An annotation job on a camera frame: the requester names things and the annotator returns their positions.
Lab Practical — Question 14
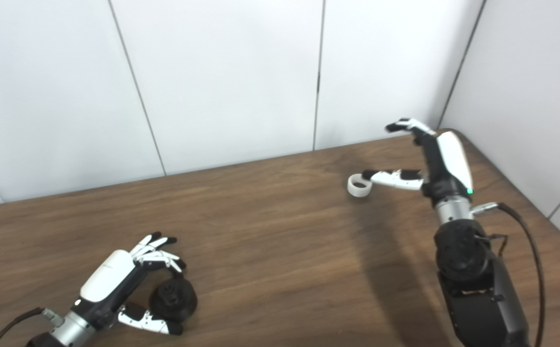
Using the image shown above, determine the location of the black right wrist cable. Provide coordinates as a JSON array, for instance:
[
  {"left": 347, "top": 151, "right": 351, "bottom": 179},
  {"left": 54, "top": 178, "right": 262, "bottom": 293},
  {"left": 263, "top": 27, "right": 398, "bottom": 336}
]
[{"left": 470, "top": 202, "right": 546, "bottom": 347}]

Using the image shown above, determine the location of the white ring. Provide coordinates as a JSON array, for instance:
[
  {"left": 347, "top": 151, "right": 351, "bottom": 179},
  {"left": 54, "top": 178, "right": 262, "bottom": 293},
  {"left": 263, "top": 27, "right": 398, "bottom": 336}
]
[{"left": 347, "top": 173, "right": 373, "bottom": 198}]

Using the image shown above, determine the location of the round black part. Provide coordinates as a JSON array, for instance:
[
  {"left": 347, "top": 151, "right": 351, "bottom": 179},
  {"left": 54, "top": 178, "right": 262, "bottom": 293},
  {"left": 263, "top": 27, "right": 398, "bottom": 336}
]
[{"left": 149, "top": 277, "right": 198, "bottom": 322}]

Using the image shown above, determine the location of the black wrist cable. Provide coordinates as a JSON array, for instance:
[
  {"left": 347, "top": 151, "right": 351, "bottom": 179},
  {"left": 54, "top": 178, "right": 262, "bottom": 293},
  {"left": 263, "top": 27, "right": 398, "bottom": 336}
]
[
  {"left": 470, "top": 202, "right": 546, "bottom": 347},
  {"left": 0, "top": 307, "right": 64, "bottom": 347}
]

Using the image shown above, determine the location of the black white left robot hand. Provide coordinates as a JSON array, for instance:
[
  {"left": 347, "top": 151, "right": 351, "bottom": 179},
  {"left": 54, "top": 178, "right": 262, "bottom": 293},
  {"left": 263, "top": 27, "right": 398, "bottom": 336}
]
[{"left": 70, "top": 232, "right": 187, "bottom": 335}]

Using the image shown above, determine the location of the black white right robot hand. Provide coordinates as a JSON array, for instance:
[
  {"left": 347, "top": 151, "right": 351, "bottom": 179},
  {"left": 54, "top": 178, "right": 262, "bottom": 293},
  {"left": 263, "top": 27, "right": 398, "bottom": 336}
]
[{"left": 362, "top": 118, "right": 474, "bottom": 208}]

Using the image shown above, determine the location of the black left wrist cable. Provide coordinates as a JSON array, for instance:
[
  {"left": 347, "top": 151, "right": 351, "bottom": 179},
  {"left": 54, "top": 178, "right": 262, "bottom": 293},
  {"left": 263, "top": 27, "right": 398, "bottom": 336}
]
[{"left": 0, "top": 307, "right": 64, "bottom": 347}]

